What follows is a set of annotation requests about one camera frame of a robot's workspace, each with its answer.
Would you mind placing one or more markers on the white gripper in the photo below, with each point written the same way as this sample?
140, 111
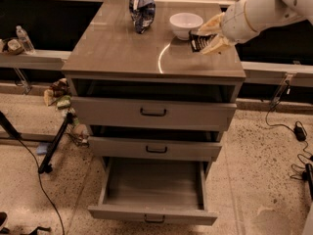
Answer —
237, 23

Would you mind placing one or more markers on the black rxbar chocolate bar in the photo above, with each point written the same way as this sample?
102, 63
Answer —
199, 41

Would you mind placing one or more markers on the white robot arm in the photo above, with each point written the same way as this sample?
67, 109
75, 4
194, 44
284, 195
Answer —
264, 14

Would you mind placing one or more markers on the grey drawer cabinet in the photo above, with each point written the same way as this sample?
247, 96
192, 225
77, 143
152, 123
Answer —
111, 60

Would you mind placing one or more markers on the grey top drawer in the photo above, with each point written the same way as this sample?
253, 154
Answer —
154, 114

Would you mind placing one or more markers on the grey drawer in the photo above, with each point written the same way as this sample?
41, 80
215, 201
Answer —
154, 191
154, 114
154, 149

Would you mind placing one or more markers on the grey middle drawer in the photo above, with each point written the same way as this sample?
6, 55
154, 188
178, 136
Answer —
154, 149

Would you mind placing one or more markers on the grey bottom drawer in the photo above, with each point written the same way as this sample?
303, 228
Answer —
154, 191

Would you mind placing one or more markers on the white bowl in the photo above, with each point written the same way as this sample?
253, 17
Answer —
182, 23

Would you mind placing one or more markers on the blue chip bag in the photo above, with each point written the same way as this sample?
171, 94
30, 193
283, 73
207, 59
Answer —
142, 13

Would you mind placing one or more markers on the black power adapter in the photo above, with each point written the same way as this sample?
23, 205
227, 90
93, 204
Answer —
299, 131

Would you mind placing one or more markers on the pile of snack packages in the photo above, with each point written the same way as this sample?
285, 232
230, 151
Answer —
58, 95

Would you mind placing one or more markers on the clear water bottle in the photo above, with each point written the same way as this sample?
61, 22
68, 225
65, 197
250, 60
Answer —
25, 40

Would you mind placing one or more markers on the small basket with items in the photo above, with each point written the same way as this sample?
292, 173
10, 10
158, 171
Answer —
10, 46

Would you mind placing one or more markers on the black tripod leg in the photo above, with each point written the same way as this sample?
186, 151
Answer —
45, 166

